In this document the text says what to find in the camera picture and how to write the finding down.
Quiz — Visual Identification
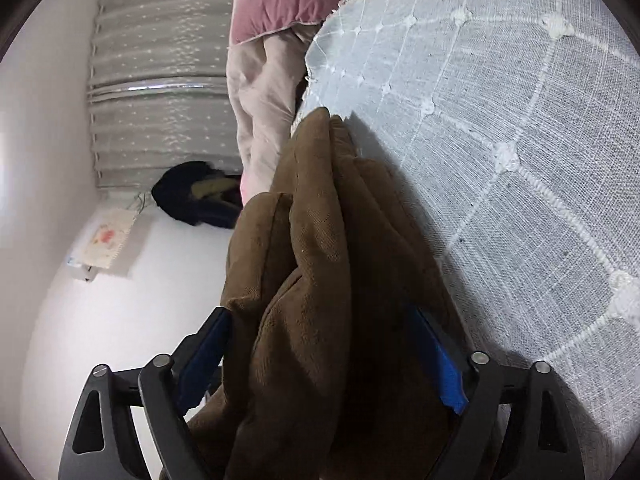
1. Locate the brown coat with fur collar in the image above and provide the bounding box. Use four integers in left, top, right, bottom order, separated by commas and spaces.
160, 106, 501, 480

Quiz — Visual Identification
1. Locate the blue-grey checked fringed blanket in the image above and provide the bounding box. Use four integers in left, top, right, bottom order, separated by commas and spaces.
290, 0, 640, 461

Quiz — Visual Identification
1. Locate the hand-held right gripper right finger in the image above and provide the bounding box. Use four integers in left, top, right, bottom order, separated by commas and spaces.
406, 304, 586, 480

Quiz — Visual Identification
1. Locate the grey sparkly curtain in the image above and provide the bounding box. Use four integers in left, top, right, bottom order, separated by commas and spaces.
85, 0, 246, 191

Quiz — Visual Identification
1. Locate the beige pink duvet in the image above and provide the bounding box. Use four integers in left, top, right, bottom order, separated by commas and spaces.
225, 22, 321, 207

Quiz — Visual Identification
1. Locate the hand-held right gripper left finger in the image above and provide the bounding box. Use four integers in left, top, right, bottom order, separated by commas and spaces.
57, 306, 232, 480

